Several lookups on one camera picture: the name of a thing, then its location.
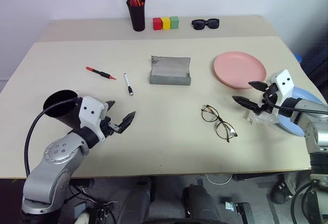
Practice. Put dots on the light blue plate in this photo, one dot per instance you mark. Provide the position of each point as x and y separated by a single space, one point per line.
305 96

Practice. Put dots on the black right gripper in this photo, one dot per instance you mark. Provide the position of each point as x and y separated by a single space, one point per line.
270 101

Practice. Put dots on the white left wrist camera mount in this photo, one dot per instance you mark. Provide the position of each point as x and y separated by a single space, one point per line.
89 111

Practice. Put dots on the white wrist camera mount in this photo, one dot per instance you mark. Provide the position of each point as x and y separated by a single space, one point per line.
89 111
284 83

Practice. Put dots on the thin-rimmed clear eyeglasses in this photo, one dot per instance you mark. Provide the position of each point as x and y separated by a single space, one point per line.
225 129

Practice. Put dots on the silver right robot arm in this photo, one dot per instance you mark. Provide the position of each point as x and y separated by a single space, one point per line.
317 131

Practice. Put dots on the black conical pen cup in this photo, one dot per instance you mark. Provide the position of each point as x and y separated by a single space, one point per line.
61 113

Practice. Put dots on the grey open glasses case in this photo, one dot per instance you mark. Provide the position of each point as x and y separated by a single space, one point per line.
169 80

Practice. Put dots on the clear plastic box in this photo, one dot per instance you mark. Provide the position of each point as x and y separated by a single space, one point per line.
256 119

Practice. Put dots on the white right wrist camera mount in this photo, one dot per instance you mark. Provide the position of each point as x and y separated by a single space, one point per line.
284 83

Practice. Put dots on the red and black pen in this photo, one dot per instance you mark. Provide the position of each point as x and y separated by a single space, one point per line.
101 73

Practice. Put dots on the red cube block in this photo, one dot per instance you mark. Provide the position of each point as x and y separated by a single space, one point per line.
157 24

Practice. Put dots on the yellow cube block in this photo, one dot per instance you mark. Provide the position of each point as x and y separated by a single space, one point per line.
166 23

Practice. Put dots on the dark grey rounded shape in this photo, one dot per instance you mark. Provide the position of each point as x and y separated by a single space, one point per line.
202 206
135 203

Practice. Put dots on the pink plate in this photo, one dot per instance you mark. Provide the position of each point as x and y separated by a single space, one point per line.
238 67

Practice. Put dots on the blue round object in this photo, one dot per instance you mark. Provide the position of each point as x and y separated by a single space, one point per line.
298 58

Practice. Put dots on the black sunglasses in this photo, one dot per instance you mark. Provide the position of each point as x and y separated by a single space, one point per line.
198 24

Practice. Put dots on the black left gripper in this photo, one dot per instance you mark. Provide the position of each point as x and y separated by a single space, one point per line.
110 127

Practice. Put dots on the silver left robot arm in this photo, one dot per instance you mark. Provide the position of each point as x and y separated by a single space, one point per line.
51 162

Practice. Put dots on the white marker with black cap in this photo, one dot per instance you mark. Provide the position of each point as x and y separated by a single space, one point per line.
127 81

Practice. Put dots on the black upright pen holder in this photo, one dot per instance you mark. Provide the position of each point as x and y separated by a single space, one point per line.
137 19

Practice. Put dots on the green cube block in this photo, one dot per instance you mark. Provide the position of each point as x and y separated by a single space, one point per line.
174 22

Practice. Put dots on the dark shoe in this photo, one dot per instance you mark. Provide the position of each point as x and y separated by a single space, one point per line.
280 192

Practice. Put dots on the metal floor bracket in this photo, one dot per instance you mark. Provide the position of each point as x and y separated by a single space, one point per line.
241 208

